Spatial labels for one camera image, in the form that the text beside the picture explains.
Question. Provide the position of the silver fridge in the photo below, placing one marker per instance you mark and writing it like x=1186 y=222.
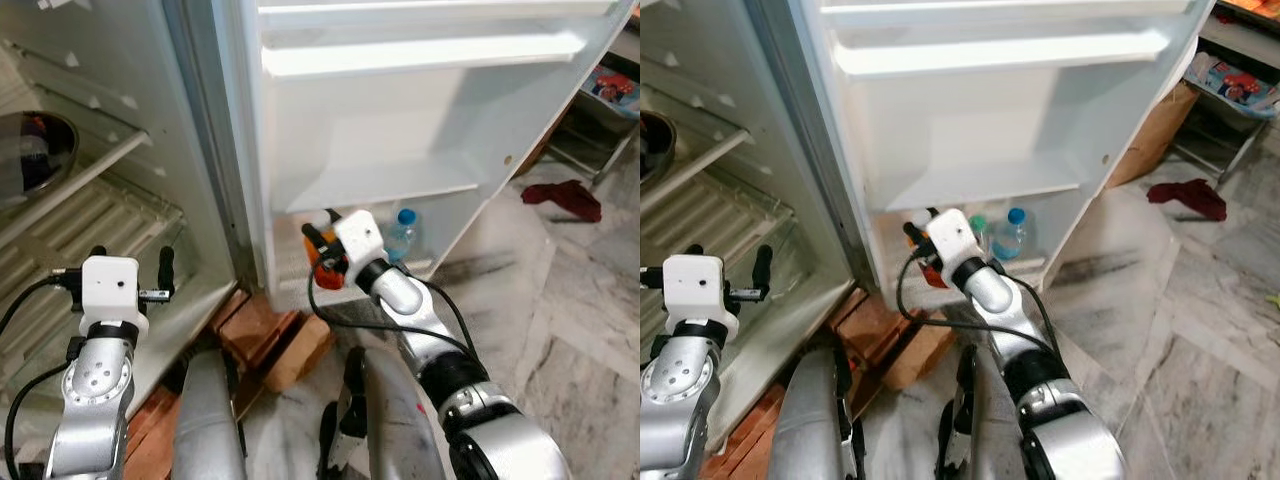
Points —
x=980 y=130
x=400 y=130

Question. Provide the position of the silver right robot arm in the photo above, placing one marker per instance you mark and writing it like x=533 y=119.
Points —
x=470 y=400
x=1060 y=400

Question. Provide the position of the blue cap water bottle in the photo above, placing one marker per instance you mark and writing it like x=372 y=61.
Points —
x=1012 y=238
x=402 y=238

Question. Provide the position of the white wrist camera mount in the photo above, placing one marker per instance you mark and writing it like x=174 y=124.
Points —
x=110 y=285
x=358 y=238
x=950 y=235
x=693 y=283

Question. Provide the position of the white trimmed fridge shelf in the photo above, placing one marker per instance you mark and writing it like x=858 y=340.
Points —
x=700 y=165
x=90 y=175

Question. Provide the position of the silver right robot leg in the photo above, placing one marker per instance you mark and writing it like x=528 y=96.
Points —
x=395 y=420
x=990 y=420

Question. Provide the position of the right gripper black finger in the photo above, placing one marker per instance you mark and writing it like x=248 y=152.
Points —
x=912 y=236
x=315 y=240

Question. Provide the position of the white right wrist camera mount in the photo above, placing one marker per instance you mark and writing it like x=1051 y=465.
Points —
x=358 y=238
x=950 y=235

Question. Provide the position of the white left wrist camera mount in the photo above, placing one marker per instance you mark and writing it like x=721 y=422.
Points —
x=110 y=285
x=693 y=283

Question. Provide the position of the ribbed white crisper cover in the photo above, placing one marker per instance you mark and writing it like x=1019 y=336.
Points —
x=710 y=215
x=90 y=225

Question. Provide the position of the cartoon print folding seat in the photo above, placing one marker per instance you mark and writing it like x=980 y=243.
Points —
x=1240 y=85
x=618 y=88

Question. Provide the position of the dark red cloth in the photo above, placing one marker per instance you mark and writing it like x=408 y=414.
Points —
x=565 y=198
x=1190 y=198

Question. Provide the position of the green cap bottle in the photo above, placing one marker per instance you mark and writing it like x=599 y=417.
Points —
x=980 y=232

